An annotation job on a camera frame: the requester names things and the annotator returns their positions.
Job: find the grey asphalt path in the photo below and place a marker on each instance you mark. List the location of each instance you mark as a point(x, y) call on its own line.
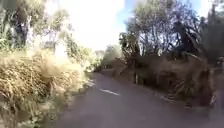
point(133, 110)

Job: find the dry brown bushes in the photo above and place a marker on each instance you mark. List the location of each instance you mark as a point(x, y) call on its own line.
point(173, 76)

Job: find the row of trees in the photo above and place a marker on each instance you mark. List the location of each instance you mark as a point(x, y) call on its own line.
point(166, 30)
point(20, 30)

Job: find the dry yellow grass bank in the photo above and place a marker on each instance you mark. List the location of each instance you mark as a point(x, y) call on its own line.
point(30, 80)

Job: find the dark post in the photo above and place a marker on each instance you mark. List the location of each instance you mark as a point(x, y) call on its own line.
point(135, 71)

